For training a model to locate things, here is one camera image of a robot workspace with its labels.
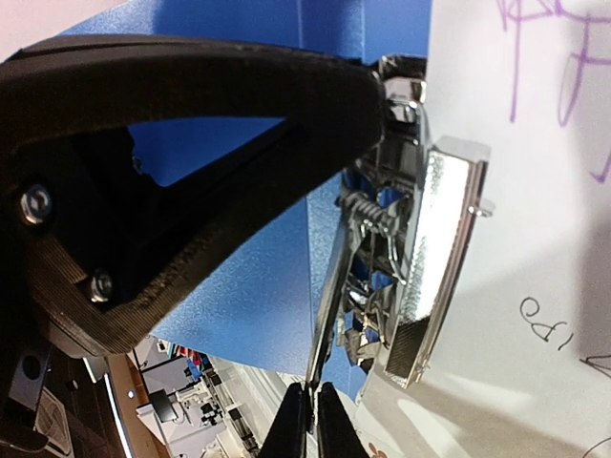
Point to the right gripper slim right finger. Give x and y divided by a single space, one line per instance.
286 437

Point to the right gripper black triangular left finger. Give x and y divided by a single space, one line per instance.
93 254

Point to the blue folder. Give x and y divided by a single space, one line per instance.
259 307

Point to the hand drawn sketch paper sheet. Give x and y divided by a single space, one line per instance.
521 367

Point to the chrome lever arch clip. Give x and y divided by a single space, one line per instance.
408 204

